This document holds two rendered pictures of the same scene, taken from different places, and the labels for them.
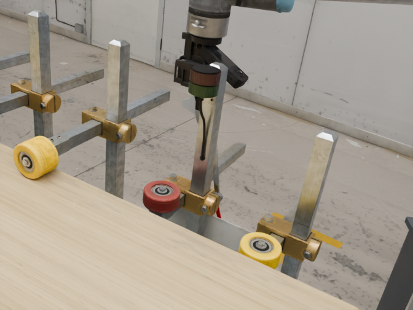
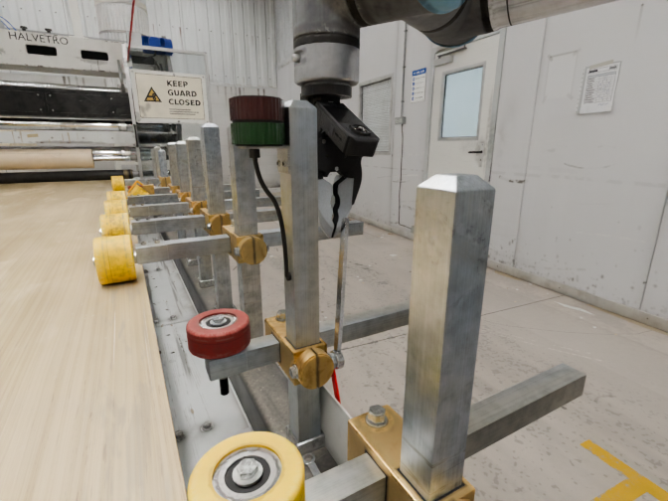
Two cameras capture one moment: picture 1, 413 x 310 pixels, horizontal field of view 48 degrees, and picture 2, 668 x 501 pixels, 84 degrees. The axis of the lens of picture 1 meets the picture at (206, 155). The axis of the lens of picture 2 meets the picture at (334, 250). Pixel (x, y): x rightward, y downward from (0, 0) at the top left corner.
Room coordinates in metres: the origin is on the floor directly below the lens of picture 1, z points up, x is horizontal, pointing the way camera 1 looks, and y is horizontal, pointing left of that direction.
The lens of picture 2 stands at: (0.57, -0.30, 1.13)
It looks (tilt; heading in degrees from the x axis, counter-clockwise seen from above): 16 degrees down; 35
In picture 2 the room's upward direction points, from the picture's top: straight up
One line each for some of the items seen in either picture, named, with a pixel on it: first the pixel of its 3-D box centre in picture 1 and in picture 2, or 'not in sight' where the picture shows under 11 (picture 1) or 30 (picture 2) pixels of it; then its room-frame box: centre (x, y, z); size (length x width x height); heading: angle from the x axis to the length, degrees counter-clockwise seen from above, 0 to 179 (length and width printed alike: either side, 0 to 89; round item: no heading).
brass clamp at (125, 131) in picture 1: (109, 125); (244, 243); (1.04, 0.25, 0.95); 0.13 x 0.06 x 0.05; 64
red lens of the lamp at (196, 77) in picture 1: (204, 74); (257, 110); (0.88, 0.02, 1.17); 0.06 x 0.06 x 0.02
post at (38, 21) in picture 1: (42, 102); (218, 226); (1.14, 0.45, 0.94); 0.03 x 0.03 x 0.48; 64
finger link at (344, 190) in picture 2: not in sight; (334, 205); (1.04, 0.03, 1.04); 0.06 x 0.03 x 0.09; 64
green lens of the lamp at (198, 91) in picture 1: (203, 87); (258, 134); (0.88, 0.02, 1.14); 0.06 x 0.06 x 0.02
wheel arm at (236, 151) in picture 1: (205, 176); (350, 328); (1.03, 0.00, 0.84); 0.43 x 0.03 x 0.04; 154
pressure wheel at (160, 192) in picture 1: (160, 210); (221, 356); (0.85, 0.08, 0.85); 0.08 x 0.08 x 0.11
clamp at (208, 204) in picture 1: (190, 196); (294, 349); (0.93, 0.03, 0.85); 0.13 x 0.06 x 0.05; 64
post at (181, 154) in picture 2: not in sight; (188, 210); (1.36, 0.90, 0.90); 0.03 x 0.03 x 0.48; 64
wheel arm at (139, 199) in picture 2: not in sight; (193, 196); (1.40, 0.93, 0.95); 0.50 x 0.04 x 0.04; 154
